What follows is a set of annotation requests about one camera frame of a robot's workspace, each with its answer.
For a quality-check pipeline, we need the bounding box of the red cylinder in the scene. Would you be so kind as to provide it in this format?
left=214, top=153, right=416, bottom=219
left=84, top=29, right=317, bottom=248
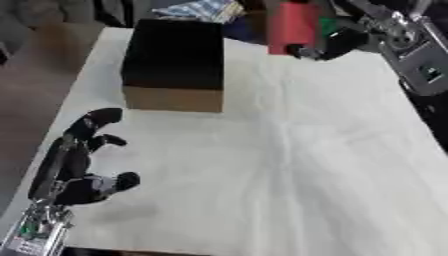
left=266, top=0, right=322, bottom=56

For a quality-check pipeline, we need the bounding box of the cardboard box with black inside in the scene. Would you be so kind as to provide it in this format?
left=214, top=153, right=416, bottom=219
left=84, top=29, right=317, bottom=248
left=119, top=18, right=226, bottom=114

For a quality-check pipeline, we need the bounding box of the blue and white patterned cloth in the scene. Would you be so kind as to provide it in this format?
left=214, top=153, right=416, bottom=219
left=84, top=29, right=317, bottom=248
left=150, top=0, right=249, bottom=24

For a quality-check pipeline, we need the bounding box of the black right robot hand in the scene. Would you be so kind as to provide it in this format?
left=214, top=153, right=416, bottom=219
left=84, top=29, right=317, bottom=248
left=285, top=27, right=371, bottom=62

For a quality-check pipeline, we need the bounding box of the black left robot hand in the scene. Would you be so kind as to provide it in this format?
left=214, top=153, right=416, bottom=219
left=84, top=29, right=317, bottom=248
left=26, top=107, right=142, bottom=207

